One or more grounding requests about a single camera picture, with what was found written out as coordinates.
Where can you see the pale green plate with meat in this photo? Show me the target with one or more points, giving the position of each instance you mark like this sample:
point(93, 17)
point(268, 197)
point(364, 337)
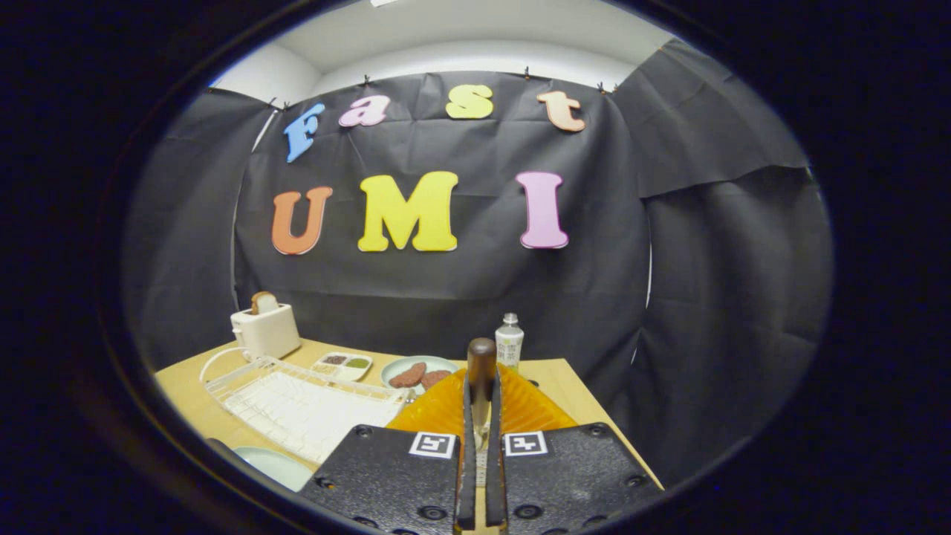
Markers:
point(438, 362)

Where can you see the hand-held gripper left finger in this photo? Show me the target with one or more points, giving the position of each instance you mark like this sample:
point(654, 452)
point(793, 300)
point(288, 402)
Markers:
point(394, 475)

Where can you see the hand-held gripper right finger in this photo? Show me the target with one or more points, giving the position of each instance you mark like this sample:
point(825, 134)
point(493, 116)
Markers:
point(565, 475)

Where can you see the bread slice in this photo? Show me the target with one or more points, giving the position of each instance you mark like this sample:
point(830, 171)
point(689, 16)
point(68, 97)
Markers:
point(264, 302)

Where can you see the brown meat piece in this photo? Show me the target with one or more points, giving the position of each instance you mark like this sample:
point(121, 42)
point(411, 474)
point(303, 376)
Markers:
point(407, 375)
point(437, 379)

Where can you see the white divided tray with grains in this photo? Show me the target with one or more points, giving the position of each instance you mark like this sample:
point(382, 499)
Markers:
point(342, 365)

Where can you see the white toaster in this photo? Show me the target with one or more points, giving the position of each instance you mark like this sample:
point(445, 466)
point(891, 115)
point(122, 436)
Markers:
point(267, 334)

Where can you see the green drink bottle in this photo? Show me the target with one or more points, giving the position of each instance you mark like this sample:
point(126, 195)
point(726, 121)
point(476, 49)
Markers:
point(510, 343)

